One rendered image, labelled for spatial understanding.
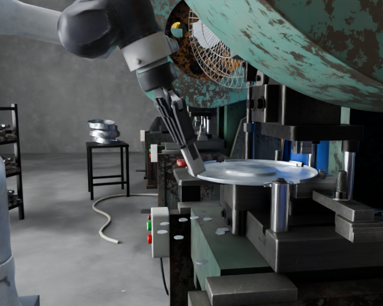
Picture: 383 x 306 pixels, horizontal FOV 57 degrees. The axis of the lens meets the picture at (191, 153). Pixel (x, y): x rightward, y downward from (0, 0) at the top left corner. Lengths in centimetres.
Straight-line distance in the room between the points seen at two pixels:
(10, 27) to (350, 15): 62
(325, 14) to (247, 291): 42
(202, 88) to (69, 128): 562
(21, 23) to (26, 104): 692
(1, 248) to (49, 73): 682
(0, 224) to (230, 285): 51
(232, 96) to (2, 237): 158
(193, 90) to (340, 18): 179
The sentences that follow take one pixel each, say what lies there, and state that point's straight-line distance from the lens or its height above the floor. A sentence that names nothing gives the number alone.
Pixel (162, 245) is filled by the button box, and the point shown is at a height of 53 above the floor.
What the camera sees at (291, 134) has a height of 87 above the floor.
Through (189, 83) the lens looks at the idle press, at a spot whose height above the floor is 106.
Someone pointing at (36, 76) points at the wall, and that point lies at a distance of 767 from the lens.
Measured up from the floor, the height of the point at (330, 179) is 77.
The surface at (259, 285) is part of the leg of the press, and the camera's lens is 62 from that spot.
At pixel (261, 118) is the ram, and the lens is 79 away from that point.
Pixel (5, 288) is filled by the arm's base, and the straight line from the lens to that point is 93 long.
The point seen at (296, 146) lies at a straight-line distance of 84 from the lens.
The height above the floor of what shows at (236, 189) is 75.
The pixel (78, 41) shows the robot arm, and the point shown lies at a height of 104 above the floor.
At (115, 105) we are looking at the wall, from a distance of 739.
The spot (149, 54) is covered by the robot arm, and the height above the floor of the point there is 102.
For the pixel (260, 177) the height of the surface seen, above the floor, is 78.
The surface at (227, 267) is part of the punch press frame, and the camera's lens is 66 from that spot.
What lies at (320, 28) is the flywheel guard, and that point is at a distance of 35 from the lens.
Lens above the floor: 93
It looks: 8 degrees down
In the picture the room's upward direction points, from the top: straight up
